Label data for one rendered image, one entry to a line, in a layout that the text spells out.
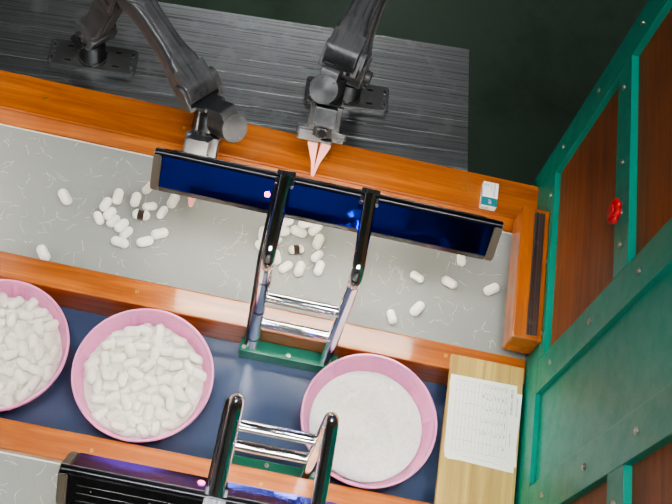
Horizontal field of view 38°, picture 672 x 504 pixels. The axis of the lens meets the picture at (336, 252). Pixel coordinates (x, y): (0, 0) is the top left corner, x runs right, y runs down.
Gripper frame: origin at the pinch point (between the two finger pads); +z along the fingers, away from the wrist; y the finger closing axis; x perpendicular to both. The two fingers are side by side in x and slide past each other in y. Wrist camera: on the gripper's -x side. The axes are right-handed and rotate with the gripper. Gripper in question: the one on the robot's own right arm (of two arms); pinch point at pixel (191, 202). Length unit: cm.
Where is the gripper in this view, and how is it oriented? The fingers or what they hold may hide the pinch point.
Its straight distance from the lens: 198.1
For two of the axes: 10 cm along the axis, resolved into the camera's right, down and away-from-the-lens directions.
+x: -0.1, -2.3, 9.7
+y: 9.8, 2.1, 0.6
